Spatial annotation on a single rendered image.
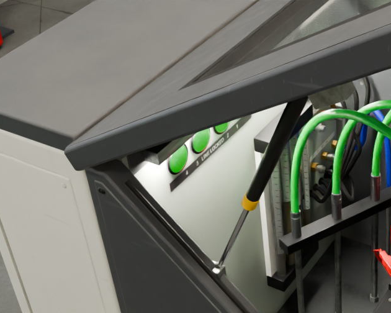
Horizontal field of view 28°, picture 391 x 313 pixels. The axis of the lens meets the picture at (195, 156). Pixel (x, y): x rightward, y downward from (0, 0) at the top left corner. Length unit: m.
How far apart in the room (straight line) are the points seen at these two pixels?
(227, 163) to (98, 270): 0.28
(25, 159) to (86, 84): 0.14
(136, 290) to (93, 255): 0.09
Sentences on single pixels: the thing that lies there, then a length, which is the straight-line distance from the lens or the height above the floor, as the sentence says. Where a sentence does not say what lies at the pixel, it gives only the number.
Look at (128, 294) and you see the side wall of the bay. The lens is 1.20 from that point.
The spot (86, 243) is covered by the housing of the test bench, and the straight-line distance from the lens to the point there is 1.20.
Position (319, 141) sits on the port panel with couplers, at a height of 1.14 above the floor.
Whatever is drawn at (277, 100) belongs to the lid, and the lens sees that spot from 0.77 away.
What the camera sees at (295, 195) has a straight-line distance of 1.37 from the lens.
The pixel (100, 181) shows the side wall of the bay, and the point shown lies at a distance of 1.07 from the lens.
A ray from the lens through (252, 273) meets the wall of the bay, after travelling 1.51.
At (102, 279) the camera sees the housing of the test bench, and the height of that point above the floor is 1.23.
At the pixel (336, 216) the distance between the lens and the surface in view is 1.46.
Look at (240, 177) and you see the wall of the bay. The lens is 1.36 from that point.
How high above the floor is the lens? 2.05
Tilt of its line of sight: 35 degrees down
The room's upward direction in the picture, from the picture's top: 9 degrees counter-clockwise
